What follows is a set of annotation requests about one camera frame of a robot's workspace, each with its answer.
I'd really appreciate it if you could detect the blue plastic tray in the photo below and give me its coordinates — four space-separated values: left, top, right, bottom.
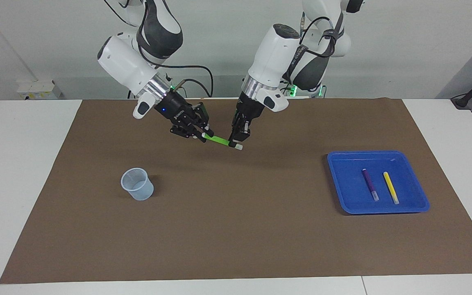
327 150 430 215

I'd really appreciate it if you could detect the yellow marker pen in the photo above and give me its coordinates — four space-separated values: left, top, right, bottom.
383 172 400 205

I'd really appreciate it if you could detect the white socket box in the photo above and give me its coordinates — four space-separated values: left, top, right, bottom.
17 80 62 100

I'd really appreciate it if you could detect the brown table mat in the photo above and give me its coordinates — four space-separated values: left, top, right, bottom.
0 98 472 284

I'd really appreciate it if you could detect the green marker pen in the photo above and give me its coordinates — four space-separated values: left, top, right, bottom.
201 132 244 150

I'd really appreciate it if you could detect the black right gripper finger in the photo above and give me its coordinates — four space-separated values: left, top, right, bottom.
170 123 207 143
191 104 214 136

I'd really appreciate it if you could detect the purple marker pen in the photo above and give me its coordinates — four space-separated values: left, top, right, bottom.
362 168 380 202

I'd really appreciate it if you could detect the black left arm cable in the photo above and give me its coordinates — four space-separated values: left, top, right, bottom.
285 12 345 86

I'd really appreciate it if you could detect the translucent plastic cup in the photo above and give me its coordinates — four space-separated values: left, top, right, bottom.
120 168 154 201

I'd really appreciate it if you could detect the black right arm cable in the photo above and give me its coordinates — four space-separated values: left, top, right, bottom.
104 0 214 98

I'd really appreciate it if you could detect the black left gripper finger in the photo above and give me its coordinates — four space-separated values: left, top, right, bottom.
239 119 251 143
229 117 241 147

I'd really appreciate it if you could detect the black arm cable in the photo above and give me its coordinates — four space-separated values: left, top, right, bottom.
104 0 214 98
285 12 345 86

